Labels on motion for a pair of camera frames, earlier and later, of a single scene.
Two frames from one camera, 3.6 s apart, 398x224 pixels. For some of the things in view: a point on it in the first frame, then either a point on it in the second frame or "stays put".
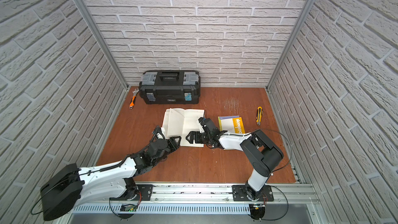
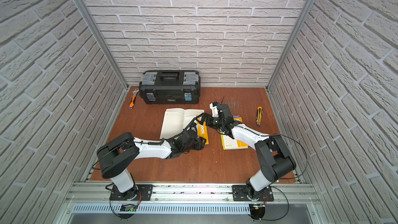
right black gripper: x=192 y=134 to x=204 y=116
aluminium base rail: x=204 y=199 stays put
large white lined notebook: x=180 y=122 stays put
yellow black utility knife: x=258 y=118 stays put
